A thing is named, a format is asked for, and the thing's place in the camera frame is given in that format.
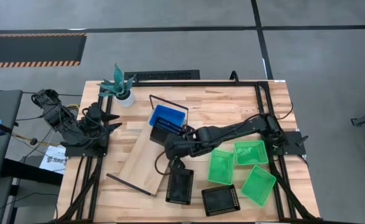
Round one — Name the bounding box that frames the green spiky plant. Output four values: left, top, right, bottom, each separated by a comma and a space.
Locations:
96, 63, 137, 99

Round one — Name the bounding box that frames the yellow cable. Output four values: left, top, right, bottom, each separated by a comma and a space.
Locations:
10, 103, 81, 147

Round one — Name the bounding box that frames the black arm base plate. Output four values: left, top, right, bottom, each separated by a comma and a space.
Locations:
273, 130, 309, 157
64, 144, 109, 158

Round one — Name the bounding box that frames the black hazard-striped floor mat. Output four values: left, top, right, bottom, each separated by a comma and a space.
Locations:
0, 32, 88, 69

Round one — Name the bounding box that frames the thin black cable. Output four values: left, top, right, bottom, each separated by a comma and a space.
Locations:
276, 100, 295, 122

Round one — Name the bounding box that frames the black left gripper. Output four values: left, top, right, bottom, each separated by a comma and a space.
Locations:
80, 102, 123, 141

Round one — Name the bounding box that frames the dark grey desk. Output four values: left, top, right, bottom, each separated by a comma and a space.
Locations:
0, 89, 24, 183

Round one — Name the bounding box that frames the green plastic basket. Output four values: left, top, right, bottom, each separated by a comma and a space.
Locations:
233, 139, 269, 166
241, 164, 277, 207
207, 148, 236, 185

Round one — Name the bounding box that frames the white printed paper sheet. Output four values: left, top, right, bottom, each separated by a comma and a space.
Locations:
39, 144, 68, 175

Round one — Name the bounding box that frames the white plant pot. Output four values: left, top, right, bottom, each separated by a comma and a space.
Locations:
114, 90, 136, 108

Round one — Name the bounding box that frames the black aluminium table frame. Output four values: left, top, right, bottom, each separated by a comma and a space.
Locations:
55, 78, 320, 223

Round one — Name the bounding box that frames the black arched cable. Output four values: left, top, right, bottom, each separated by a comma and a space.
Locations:
229, 70, 241, 86

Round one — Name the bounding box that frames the wooden shelf with black legs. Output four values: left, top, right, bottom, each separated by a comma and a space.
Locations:
105, 93, 190, 198

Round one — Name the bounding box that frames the blue plastic basket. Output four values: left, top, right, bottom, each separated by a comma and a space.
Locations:
148, 104, 187, 131

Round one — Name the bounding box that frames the black plastic basket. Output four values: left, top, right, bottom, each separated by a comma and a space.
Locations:
149, 118, 185, 147
165, 167, 195, 205
201, 184, 241, 217

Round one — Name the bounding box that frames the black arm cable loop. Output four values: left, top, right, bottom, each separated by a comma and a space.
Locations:
154, 150, 172, 176

